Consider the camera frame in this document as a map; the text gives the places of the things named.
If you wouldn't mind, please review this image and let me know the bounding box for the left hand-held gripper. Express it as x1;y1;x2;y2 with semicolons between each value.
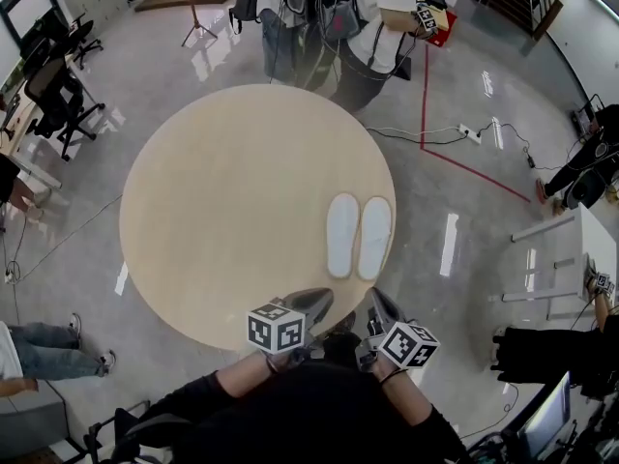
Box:
246;287;336;363

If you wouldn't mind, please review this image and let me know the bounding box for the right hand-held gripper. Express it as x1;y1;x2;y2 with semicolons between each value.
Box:
356;287;441;373

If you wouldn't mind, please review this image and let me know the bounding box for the white slipper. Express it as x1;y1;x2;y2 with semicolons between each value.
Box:
325;191;362;279
357;195;394;281

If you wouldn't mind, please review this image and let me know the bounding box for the person's right forearm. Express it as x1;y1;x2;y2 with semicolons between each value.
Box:
375;362;439;427

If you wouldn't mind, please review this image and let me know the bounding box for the person's left forearm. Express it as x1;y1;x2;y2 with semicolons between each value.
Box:
215;354;291;399

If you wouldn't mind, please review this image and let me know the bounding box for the person's black clothing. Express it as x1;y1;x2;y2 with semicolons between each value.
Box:
123;331;473;464

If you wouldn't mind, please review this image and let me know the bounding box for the white power strip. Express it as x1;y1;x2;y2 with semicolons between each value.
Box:
456;123;484;146

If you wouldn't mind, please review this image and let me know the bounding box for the computer monitor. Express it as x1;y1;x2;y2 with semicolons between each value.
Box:
519;369;575;459

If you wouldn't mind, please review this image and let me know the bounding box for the white table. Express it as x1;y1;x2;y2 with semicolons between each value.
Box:
499;205;619;322

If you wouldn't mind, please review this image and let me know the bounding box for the black seat chair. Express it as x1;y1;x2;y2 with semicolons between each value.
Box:
82;400;197;464

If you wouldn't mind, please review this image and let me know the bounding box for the red box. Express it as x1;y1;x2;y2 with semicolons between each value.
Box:
427;9;458;48

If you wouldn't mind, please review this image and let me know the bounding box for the black backpack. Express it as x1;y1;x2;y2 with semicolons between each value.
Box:
226;0;263;37

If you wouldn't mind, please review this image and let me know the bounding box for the red tripod stand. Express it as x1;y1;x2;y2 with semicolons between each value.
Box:
180;0;220;48

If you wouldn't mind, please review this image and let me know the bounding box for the black mesh office chair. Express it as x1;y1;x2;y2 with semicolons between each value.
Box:
22;54;106;162

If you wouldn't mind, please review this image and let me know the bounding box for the small black office chair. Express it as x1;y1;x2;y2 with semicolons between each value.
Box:
61;14;104;71

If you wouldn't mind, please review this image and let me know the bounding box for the black floor cable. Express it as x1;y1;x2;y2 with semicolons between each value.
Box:
367;122;576;171

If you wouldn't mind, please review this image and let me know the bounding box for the thin grey floor cable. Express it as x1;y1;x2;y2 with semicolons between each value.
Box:
3;193;125;326

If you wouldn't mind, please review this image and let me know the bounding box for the wall display screen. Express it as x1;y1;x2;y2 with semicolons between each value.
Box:
0;0;57;44

